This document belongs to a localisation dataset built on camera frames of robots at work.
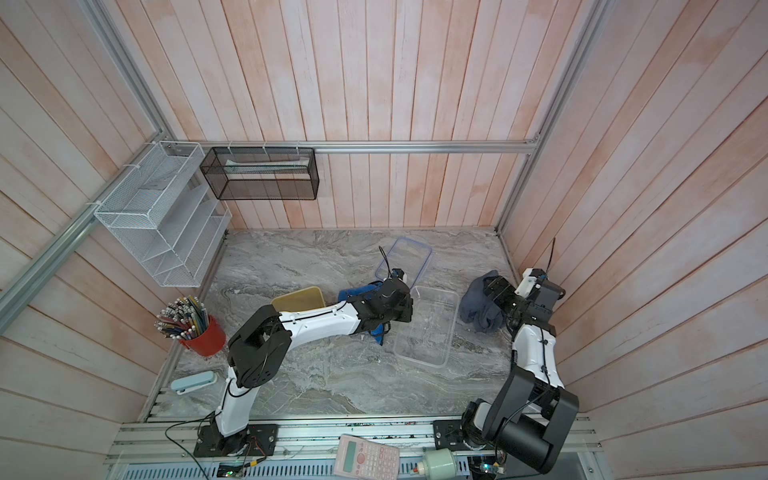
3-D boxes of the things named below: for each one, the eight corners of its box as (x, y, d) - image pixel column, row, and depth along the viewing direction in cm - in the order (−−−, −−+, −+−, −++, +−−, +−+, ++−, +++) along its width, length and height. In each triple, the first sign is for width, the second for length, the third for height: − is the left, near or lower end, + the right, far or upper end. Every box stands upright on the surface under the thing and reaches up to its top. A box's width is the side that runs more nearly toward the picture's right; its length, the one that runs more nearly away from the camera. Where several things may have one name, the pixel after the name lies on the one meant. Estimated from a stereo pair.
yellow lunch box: (276, 312, 99) (271, 302, 94) (280, 296, 103) (275, 286, 98) (324, 312, 99) (322, 302, 94) (327, 296, 103) (324, 286, 98)
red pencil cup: (185, 359, 89) (147, 332, 74) (198, 327, 96) (166, 296, 81) (220, 359, 89) (188, 332, 74) (231, 327, 96) (204, 296, 81)
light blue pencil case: (177, 396, 82) (169, 392, 79) (178, 385, 84) (171, 381, 81) (217, 383, 84) (211, 379, 81) (217, 373, 86) (211, 368, 83)
